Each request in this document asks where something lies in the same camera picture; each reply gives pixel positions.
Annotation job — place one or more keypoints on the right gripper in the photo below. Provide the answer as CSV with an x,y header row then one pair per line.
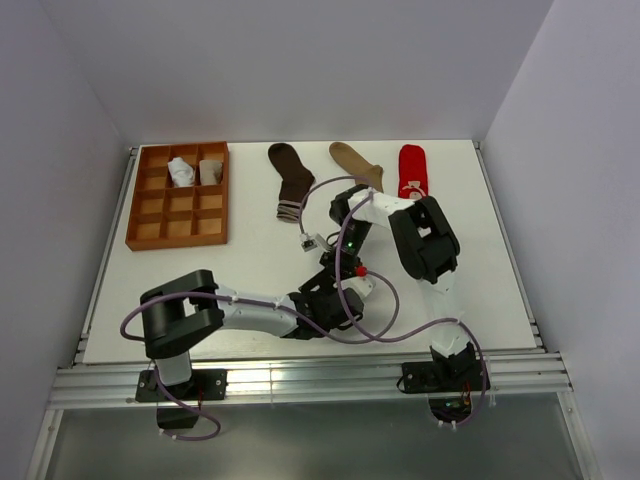
x,y
346,266

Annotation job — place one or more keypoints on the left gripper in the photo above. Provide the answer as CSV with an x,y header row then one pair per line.
x,y
325,282

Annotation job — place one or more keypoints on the beige and red reindeer sock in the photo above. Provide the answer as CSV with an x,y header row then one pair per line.
x,y
210,172

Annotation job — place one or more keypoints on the white sock with black stripes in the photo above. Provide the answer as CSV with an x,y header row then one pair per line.
x,y
181,173

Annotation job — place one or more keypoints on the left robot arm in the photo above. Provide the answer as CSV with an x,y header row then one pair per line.
x,y
183,312

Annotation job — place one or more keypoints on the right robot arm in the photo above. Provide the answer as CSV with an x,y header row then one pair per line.
x,y
428,251

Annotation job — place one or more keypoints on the tan sock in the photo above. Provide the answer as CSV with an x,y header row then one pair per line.
x,y
356,165

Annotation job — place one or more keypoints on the dark brown sock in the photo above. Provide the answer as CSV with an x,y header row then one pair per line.
x,y
296,181

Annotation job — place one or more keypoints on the orange compartment tray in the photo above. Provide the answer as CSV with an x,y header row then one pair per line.
x,y
162,216

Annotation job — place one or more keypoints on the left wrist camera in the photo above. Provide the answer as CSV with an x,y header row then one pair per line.
x,y
361,283

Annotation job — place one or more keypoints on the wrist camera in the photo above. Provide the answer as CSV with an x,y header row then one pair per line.
x,y
361,283
312,241

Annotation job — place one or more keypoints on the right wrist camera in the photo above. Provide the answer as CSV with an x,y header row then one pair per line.
x,y
312,241

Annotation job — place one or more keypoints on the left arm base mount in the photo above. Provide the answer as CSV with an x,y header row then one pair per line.
x,y
181,406

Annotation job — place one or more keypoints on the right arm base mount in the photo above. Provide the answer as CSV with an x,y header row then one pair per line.
x,y
450,391

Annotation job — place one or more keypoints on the aluminium rail frame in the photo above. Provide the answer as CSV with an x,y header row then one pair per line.
x,y
311,381

